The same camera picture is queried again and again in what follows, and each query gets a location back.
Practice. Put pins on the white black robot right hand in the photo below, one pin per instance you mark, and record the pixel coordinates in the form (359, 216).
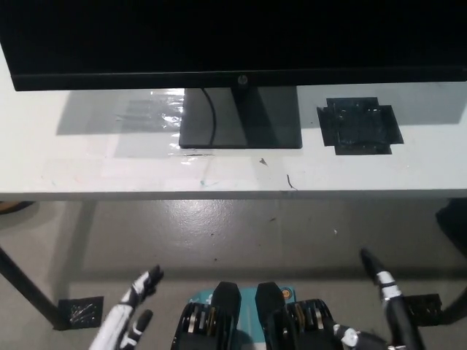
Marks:
(397, 321)

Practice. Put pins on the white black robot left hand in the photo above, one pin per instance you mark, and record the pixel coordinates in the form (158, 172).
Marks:
(120, 321)

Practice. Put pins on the black HP monitor screen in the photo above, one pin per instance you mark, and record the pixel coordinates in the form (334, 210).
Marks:
(146, 40)

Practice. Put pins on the black monitor stand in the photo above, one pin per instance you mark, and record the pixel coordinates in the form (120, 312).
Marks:
(262, 124)

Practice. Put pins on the black floor tape patch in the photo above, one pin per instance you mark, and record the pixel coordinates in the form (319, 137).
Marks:
(81, 311)
(423, 308)

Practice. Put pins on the dark bulky object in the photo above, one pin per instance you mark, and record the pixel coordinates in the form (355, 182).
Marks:
(454, 226)

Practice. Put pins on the black tape patch on table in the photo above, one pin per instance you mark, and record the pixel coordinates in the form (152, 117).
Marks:
(359, 125)

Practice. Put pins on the clear tape sheet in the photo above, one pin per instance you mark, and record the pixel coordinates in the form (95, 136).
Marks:
(153, 109)

